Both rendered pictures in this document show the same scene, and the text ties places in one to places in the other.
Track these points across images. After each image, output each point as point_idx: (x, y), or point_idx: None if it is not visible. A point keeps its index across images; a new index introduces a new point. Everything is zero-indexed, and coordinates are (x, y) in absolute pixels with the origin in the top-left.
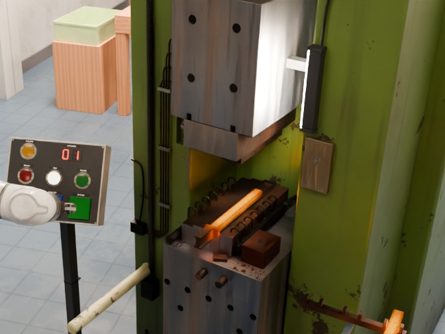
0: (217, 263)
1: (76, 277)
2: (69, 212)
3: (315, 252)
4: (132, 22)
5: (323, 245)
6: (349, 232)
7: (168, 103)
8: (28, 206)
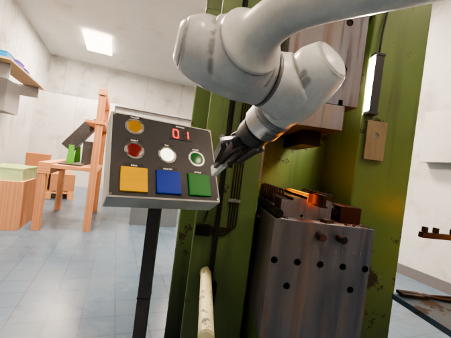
0: (331, 224)
1: (151, 290)
2: (257, 149)
3: (368, 212)
4: None
5: (374, 205)
6: (394, 190)
7: (251, 105)
8: (341, 58)
